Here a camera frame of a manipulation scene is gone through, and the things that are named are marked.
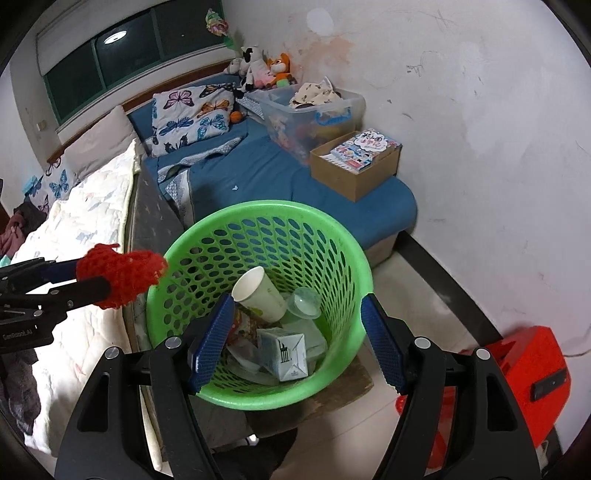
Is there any butterfly print pillow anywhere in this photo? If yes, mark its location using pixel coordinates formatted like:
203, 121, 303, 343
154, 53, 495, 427
147, 83, 235, 157

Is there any white milk carton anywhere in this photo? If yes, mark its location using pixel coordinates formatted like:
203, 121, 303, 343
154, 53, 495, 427
257, 328, 308, 382

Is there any dark window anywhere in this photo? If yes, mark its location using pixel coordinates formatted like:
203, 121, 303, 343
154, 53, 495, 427
37, 1, 223, 124

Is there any white paper cup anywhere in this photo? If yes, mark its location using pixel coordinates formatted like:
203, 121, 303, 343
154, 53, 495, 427
231, 266, 287, 324

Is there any beige pillow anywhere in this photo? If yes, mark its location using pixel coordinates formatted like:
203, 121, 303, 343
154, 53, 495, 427
64, 105, 141, 182

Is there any blue mattress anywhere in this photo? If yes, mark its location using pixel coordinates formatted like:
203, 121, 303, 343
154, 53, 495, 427
142, 118, 418, 249

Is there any colourful wall hanging toy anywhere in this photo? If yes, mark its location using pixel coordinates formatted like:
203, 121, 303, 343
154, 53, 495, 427
205, 8, 235, 50

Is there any black white cow plush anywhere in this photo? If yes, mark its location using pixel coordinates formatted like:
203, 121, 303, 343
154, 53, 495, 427
223, 46, 276, 94

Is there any clear plastic dome lid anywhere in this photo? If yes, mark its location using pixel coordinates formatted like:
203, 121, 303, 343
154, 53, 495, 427
286, 287, 322, 320

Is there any grey knit glove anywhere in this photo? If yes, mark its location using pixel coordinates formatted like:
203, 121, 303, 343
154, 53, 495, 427
1, 349, 41, 436

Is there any red plastic stool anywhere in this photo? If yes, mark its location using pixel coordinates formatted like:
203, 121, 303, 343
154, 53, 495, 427
393, 325, 573, 470

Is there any green plastic trash basket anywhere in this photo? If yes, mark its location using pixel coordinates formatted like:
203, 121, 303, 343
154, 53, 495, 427
146, 200, 373, 411

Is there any cardboard box with books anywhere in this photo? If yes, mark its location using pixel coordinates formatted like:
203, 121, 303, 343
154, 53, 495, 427
308, 128, 403, 202

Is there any orange fox plush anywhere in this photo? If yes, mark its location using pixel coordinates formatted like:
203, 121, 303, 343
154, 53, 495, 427
266, 52, 297, 88

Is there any white quilted blanket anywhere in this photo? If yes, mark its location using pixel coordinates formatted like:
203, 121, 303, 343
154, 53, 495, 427
8, 138, 144, 458

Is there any clear plastic storage bin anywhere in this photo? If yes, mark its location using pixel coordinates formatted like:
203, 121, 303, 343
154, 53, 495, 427
246, 85, 366, 165

